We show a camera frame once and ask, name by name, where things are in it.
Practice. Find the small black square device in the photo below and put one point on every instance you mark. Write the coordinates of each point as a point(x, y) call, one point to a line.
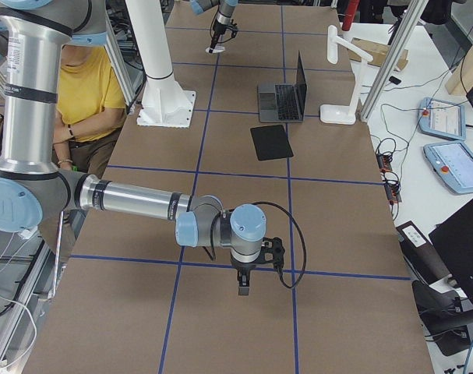
point(394, 80)

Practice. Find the green handled reacher stick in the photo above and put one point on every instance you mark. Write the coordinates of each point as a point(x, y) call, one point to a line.
point(66, 239)

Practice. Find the white camera pillar with base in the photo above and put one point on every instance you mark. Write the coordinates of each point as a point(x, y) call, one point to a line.
point(164, 102)

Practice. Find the cardboard box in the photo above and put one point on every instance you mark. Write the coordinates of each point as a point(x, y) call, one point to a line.
point(379, 53)

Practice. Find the aluminium frame post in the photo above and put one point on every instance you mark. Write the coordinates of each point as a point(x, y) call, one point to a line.
point(401, 37)

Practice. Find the person in yellow shirt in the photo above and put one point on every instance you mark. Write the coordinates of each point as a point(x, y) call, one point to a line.
point(90, 111)

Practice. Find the white computer mouse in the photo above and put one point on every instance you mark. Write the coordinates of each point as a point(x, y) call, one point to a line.
point(216, 50)

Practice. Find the lower blue teach pendant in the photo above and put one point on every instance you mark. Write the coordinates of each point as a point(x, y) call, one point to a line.
point(452, 161)

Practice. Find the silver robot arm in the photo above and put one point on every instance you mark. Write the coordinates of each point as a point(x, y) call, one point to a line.
point(225, 9)
point(33, 188)

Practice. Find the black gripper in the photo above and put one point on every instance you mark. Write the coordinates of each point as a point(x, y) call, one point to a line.
point(242, 268)
point(219, 24)

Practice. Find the black usb hub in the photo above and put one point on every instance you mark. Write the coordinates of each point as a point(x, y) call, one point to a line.
point(384, 163)

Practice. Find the grey laptop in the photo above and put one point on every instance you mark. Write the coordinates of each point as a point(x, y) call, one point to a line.
point(282, 103)

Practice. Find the black mouse pad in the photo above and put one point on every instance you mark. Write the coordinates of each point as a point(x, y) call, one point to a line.
point(271, 142)

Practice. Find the blue teach pendant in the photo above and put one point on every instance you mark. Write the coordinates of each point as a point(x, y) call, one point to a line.
point(452, 161)
point(442, 119)

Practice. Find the black monitor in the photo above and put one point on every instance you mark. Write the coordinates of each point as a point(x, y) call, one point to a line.
point(453, 241)

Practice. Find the white desk lamp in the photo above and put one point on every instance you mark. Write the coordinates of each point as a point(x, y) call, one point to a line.
point(341, 90)

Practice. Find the upper blue teach pendant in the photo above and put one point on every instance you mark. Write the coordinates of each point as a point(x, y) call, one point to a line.
point(442, 119)

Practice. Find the red cylinder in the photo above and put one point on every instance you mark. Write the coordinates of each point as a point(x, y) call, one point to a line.
point(349, 14)

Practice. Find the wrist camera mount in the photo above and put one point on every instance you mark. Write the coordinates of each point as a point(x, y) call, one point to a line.
point(272, 252)

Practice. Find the black power adapter box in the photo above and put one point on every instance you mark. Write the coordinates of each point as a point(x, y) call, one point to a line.
point(421, 254)

